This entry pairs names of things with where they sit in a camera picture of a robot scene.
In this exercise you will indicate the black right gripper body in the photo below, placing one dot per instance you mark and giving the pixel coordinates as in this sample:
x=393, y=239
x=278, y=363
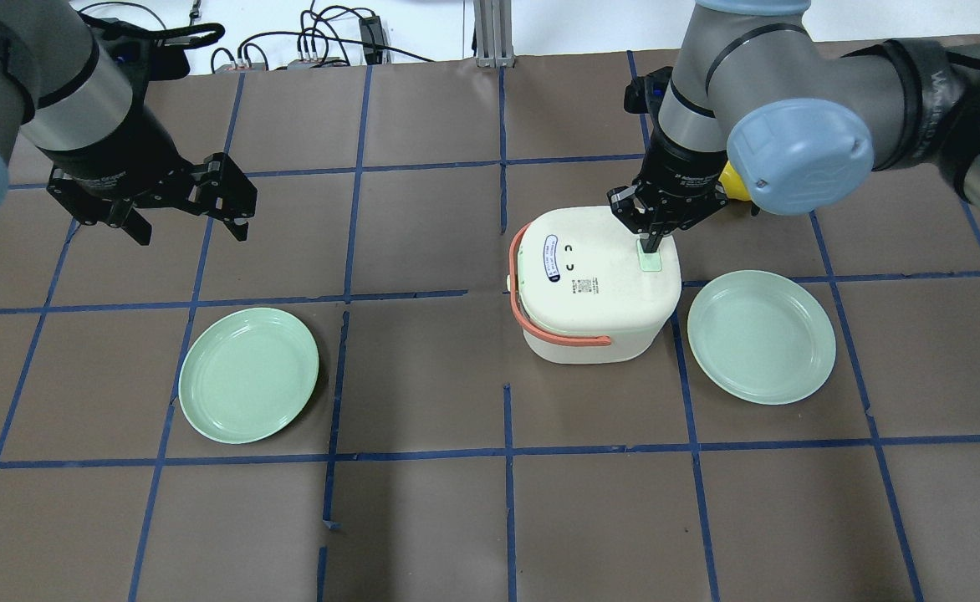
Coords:
x=681, y=171

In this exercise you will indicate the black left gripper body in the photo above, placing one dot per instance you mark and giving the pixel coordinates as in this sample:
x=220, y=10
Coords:
x=112, y=170

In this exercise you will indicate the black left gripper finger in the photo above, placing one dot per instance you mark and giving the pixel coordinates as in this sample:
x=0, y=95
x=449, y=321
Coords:
x=136, y=226
x=224, y=193

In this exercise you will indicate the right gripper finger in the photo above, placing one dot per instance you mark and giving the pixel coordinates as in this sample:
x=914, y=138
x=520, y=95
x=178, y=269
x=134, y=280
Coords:
x=651, y=241

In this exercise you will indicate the cream rice cooker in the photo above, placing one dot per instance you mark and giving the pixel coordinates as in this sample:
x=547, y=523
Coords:
x=583, y=290

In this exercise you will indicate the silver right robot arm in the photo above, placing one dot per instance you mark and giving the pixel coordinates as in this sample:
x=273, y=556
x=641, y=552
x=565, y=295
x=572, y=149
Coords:
x=750, y=90

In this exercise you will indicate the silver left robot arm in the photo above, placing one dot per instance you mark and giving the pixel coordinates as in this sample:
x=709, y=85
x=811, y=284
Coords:
x=74, y=86

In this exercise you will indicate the green plate near left arm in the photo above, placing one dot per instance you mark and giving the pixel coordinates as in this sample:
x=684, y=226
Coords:
x=248, y=376

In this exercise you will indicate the green plate near right arm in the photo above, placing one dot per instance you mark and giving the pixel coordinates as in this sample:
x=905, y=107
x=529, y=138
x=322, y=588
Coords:
x=761, y=337

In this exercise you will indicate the yellow lemon toy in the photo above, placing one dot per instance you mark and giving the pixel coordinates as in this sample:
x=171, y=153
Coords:
x=732, y=184

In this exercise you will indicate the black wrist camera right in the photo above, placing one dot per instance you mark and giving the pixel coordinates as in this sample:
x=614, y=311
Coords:
x=644, y=95

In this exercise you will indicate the aluminium frame post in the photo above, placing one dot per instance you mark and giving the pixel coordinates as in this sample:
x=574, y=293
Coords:
x=493, y=34

